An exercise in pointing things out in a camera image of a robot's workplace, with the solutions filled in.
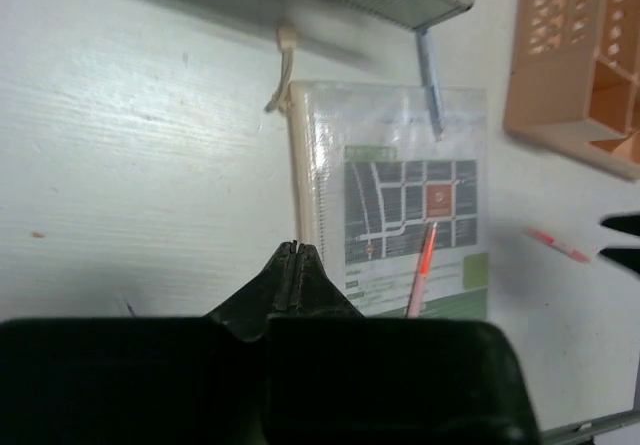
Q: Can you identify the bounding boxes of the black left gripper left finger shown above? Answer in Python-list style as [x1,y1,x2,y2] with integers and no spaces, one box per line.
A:
[0,241,297,445]

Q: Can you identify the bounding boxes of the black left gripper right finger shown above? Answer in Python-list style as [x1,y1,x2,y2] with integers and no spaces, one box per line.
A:
[267,242,541,444]

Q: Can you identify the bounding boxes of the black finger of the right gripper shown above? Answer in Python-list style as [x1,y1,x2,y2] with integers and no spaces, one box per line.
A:
[600,213,640,237]
[599,247,640,278]

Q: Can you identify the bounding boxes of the pink red pen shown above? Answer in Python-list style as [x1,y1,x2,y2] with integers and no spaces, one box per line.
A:
[526,227,591,264]

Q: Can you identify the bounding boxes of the orange red pen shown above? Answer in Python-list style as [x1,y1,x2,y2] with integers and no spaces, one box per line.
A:
[406,222,437,318]

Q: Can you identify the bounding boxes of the orange file rack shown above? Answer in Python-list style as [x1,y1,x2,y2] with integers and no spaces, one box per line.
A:
[503,0,639,181]

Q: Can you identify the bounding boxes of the clear mesh zipper pouch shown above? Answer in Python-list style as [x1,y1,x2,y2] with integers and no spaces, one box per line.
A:
[267,25,489,320]

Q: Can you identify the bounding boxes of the blue white pen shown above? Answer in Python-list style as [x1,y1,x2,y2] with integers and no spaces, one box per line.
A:
[415,28,444,141]

